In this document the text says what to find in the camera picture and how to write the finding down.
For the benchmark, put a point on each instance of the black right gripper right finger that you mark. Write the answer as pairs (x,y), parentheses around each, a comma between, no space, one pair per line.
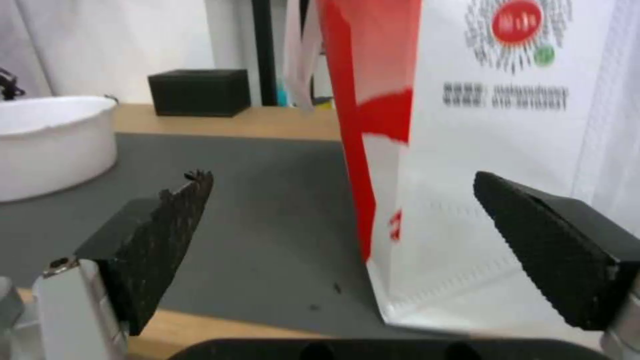
(550,255)

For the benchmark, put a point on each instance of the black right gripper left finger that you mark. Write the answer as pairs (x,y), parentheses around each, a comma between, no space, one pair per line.
(145,240)

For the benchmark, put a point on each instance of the white and red takeout bag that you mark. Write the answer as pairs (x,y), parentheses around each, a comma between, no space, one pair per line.
(480,150)

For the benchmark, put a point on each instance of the grey table mat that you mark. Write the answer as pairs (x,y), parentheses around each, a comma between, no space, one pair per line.
(270,225)

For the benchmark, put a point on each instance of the white round bowl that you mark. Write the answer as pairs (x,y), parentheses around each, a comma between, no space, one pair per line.
(50,146)

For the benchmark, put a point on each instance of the black box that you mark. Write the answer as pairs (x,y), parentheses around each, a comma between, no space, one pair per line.
(200,92)

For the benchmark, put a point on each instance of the teal object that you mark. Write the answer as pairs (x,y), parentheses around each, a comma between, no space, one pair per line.
(283,98)

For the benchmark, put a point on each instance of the black vertical post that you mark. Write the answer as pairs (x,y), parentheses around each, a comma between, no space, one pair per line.
(264,52)

